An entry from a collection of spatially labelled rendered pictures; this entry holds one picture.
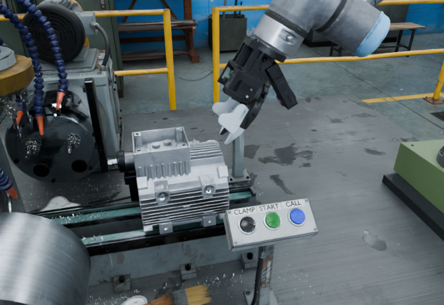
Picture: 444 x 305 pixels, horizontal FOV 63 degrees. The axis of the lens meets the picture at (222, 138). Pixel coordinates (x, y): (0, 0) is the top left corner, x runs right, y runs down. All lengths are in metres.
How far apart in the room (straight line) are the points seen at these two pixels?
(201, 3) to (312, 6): 5.20
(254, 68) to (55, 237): 0.46
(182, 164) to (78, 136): 0.36
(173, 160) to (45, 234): 0.30
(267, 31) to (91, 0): 3.26
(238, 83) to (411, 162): 0.77
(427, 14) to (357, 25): 6.99
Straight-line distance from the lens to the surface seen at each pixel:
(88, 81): 0.90
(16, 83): 0.74
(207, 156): 0.83
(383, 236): 1.15
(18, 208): 1.10
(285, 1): 0.69
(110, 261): 0.94
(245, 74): 0.69
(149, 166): 0.80
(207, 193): 0.80
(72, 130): 1.05
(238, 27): 5.54
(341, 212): 1.19
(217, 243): 0.94
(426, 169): 1.28
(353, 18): 0.72
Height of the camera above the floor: 1.54
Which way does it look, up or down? 29 degrees down
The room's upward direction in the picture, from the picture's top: straight up
